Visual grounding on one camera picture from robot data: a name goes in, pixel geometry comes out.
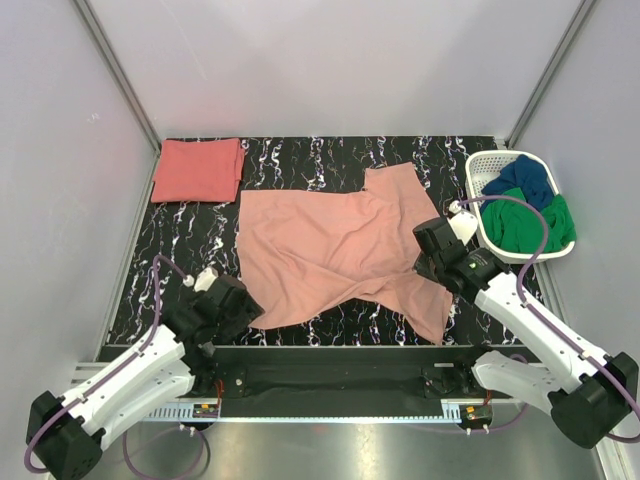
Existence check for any pink t shirt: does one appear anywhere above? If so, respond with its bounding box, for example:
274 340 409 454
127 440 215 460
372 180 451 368
236 163 452 344

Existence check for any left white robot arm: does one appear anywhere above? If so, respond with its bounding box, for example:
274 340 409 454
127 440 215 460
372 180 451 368
25 275 264 479

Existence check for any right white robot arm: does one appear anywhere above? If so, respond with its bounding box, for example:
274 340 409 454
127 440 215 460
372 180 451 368
413 217 639 449

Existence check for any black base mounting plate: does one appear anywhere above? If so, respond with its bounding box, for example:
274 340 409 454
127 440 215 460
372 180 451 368
174 344 514 419

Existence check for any green t shirt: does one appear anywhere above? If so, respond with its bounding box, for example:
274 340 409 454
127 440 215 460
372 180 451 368
481 195 577 254

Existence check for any white plastic laundry basket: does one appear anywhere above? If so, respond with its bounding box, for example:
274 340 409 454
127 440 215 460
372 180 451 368
465 150 576 264

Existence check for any blue t shirt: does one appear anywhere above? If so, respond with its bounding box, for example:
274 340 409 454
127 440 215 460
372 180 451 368
482 154 555 211

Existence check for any folded red t shirt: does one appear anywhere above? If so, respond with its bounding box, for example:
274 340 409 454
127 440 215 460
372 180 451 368
150 138 245 203

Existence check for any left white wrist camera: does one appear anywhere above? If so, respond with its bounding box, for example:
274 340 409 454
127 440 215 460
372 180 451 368
183 267 219 292

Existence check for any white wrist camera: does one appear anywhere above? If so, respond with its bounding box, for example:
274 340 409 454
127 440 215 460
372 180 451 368
448 201 479 246
183 267 219 292

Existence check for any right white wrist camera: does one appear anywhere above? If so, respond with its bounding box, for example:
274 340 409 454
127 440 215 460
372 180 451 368
448 201 479 246

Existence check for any white slotted cable duct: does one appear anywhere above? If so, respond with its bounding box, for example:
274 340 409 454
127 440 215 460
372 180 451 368
143 400 461 424

